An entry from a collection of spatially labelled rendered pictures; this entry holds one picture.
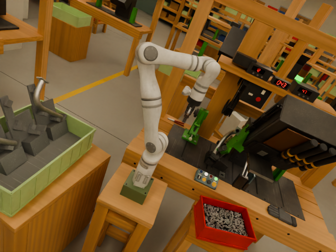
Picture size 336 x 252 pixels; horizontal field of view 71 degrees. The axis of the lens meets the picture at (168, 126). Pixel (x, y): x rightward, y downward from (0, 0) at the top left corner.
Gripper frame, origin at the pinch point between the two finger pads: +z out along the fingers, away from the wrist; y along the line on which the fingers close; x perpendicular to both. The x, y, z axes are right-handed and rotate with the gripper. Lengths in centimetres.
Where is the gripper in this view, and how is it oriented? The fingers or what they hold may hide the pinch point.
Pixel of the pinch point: (184, 119)
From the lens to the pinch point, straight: 127.3
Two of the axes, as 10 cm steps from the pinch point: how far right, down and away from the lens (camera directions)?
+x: -9.0, -4.4, 0.4
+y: 2.6, -4.5, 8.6
